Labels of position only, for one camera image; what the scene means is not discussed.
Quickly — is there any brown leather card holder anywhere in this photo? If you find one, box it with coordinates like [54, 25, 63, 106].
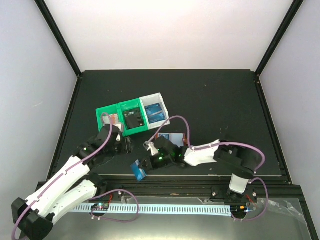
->
[155, 132, 188, 147]

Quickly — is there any dropped blue credit card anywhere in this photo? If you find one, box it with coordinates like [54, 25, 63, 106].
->
[130, 160, 147, 181]

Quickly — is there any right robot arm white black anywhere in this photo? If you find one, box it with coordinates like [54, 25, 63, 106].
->
[138, 136, 266, 202]

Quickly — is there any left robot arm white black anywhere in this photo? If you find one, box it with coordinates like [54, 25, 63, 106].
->
[11, 124, 133, 240]

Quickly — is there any red white cards stack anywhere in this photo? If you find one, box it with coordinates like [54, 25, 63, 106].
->
[102, 113, 120, 126]

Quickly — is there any black vip cards stack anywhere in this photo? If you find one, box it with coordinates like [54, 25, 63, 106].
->
[123, 107, 145, 130]

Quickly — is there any blue cards stack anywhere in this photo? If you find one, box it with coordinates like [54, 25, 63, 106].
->
[144, 103, 166, 124]

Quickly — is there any green bin middle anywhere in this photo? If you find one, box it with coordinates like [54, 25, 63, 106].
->
[117, 98, 148, 137]

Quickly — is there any green bin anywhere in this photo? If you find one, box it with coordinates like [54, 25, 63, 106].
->
[95, 104, 125, 133]
[117, 98, 148, 137]

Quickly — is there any green bin left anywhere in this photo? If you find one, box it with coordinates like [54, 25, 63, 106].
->
[95, 104, 125, 133]

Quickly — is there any white bin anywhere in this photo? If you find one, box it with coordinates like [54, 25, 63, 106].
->
[139, 92, 169, 130]

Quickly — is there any small circuit board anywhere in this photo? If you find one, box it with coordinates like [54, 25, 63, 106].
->
[91, 203, 109, 212]

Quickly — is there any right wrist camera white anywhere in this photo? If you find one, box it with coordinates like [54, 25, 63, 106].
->
[143, 141, 159, 156]

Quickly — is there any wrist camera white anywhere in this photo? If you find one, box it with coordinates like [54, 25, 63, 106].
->
[143, 141, 159, 156]
[115, 122, 124, 133]

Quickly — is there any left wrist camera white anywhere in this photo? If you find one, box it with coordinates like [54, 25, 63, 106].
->
[115, 122, 124, 133]

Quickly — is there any black aluminium rail front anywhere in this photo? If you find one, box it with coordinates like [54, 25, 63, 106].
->
[102, 175, 305, 201]

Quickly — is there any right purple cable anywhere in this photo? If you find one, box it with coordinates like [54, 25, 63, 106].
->
[148, 115, 266, 175]

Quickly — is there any purple cable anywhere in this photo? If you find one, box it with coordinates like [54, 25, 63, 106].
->
[11, 112, 113, 240]
[148, 115, 266, 175]

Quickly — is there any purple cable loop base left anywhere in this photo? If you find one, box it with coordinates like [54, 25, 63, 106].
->
[89, 189, 140, 224]

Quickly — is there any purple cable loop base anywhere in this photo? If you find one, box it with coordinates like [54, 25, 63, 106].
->
[231, 177, 270, 223]
[89, 189, 140, 224]

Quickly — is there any white slotted cable duct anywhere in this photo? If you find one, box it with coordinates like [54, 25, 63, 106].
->
[71, 203, 231, 217]

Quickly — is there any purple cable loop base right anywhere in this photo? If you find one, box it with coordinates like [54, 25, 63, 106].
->
[231, 177, 270, 223]

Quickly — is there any right black frame post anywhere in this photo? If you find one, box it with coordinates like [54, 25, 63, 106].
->
[254, 0, 305, 76]

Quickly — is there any black frame post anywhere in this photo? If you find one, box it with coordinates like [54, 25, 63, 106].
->
[34, 0, 83, 79]
[254, 0, 305, 76]

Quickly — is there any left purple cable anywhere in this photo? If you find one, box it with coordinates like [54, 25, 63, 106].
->
[11, 112, 113, 240]

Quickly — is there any left black frame post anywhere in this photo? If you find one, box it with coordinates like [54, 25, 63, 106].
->
[34, 0, 83, 79]

